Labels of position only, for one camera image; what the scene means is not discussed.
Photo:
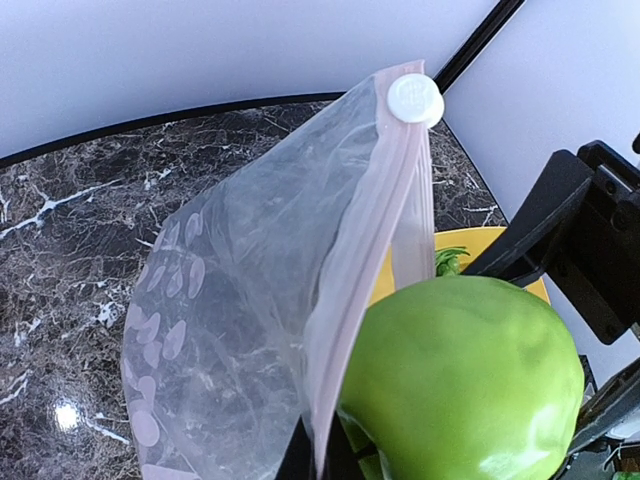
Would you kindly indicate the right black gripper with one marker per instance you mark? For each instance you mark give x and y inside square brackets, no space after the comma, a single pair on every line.
[597,270]

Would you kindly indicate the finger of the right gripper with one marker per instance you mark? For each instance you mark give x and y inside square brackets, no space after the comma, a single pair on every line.
[616,400]

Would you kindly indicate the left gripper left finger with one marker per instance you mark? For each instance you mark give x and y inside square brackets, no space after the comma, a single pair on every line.
[298,460]

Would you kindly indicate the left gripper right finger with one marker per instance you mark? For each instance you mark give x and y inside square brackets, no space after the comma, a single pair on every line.
[349,454]

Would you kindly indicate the yellow plastic basket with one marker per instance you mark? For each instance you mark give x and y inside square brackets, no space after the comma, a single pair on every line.
[476,240]

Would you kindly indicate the clear zip top bag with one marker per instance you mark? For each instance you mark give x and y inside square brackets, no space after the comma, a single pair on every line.
[245,313]

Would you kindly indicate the green toy grapes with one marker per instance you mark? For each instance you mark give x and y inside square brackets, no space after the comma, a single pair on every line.
[447,260]

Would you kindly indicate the right black frame post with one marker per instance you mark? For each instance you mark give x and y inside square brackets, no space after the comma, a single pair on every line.
[477,41]

